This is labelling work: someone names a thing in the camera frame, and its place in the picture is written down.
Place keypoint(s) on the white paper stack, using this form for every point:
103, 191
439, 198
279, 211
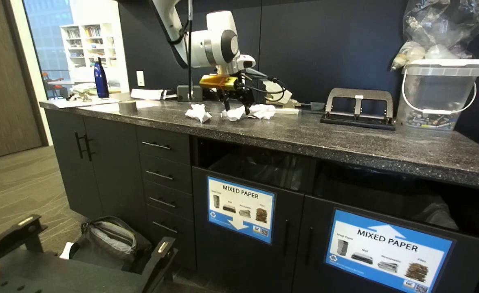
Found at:
147, 95

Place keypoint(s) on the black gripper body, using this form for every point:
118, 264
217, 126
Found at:
238, 90

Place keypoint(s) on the clear plastic bucket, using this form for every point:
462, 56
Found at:
440, 92

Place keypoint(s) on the brown wooden door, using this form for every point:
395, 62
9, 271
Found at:
5, 82

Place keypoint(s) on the blue label with down arrow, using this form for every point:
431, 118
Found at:
242, 209

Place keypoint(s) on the blue water bottle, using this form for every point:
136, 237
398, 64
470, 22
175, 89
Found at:
101, 82

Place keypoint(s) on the black bin liner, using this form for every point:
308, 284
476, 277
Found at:
391, 198
261, 168

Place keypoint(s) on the small white paper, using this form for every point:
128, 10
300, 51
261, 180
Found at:
233, 115
198, 113
263, 111

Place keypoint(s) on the small white paper slip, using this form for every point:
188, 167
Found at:
66, 251

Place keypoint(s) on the black and grey backpack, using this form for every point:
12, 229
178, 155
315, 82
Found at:
110, 245

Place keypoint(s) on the clear plastic bag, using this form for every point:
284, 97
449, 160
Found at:
445, 27

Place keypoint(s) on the orange wrist camera box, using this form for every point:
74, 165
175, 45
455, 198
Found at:
217, 82

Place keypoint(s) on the black cabinet door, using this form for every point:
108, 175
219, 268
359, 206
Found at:
115, 173
66, 163

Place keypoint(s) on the small white desk item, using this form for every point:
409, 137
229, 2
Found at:
287, 110

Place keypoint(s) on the white shelving unit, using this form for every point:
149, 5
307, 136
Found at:
90, 51

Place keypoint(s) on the blue label with up arrow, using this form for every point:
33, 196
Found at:
387, 253

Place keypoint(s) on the flat white paper sheet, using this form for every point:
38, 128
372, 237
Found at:
142, 106
71, 103

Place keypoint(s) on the grey tape roll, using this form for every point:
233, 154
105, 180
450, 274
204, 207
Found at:
128, 106

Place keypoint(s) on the black power adapter box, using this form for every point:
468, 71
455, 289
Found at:
183, 93

